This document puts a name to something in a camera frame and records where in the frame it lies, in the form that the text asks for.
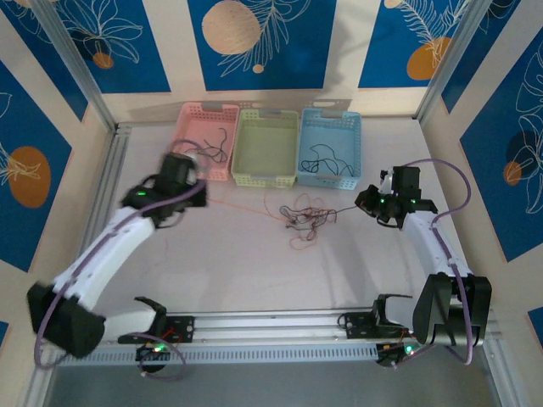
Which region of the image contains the dark green thin cable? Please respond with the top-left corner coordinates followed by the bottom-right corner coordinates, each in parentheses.
top-left (186, 128), bottom-right (232, 158)
top-left (202, 138), bottom-right (230, 164)

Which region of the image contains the orange thin cable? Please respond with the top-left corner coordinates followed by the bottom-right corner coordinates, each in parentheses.
top-left (206, 198), bottom-right (327, 252)

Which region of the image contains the red thin cable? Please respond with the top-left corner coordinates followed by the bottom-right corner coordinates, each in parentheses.
top-left (278, 192), bottom-right (340, 238)

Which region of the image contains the pink perforated plastic basket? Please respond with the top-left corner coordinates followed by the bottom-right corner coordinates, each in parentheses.
top-left (171, 101), bottom-right (241, 182)

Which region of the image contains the blue perforated plastic basket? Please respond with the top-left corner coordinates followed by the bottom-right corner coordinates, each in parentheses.
top-left (295, 108), bottom-right (363, 192)

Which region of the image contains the green perforated plastic basket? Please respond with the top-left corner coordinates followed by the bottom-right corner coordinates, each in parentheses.
top-left (231, 109), bottom-right (300, 189)

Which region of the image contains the black controller board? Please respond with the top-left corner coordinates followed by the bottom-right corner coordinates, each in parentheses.
top-left (134, 343), bottom-right (171, 374)
top-left (376, 341), bottom-right (417, 369)

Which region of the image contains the blue poster with beige circle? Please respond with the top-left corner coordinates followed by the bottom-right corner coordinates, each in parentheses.
top-left (188, 0), bottom-right (339, 92)

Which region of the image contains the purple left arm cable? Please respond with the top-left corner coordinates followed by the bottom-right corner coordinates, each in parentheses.
top-left (34, 138), bottom-right (210, 382)

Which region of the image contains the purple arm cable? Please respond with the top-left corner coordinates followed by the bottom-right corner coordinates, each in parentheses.
top-left (398, 158), bottom-right (475, 366)
top-left (34, 138), bottom-right (210, 382)

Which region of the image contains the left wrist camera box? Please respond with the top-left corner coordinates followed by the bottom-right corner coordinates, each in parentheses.
top-left (185, 152), bottom-right (210, 179)

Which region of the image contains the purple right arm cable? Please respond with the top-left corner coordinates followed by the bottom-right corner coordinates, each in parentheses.
top-left (398, 158), bottom-right (475, 366)

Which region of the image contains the aluminium side rail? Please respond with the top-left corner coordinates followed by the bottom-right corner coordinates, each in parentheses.
top-left (82, 125), bottom-right (132, 298)

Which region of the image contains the blue floral wall poster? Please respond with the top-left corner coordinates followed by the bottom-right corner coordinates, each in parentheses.
top-left (0, 0), bottom-right (89, 124)
top-left (42, 0), bottom-right (172, 95)
top-left (357, 0), bottom-right (473, 90)
top-left (460, 40), bottom-right (543, 263)
top-left (0, 59), bottom-right (74, 273)
top-left (440, 0), bottom-right (523, 114)

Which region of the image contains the aluminium frame post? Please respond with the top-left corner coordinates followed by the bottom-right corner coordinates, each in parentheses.
top-left (31, 0), bottom-right (118, 132)
top-left (413, 0), bottom-right (487, 122)

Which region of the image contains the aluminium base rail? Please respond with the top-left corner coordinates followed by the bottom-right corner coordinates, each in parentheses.
top-left (101, 304), bottom-right (500, 347)

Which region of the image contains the grey slotted cable duct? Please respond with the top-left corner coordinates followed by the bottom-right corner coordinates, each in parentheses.
top-left (54, 342), bottom-right (383, 366)

